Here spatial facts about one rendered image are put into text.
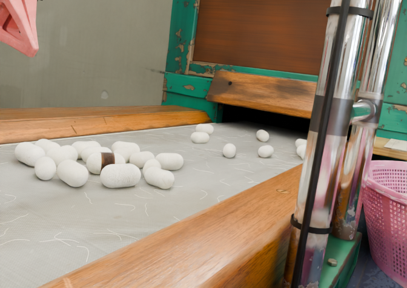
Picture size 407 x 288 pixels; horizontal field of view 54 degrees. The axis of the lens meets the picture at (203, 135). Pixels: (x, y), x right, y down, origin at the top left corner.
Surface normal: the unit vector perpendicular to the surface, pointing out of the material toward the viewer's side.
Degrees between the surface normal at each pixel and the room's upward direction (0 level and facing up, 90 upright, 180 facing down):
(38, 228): 0
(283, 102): 66
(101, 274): 0
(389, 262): 108
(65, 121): 45
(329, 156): 90
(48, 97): 90
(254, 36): 90
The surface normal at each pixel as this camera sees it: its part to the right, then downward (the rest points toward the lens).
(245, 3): -0.51, 0.07
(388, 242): -0.95, 0.23
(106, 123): 0.69, -0.55
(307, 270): -0.06, 0.15
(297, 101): -0.41, -0.33
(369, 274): 0.13, -0.98
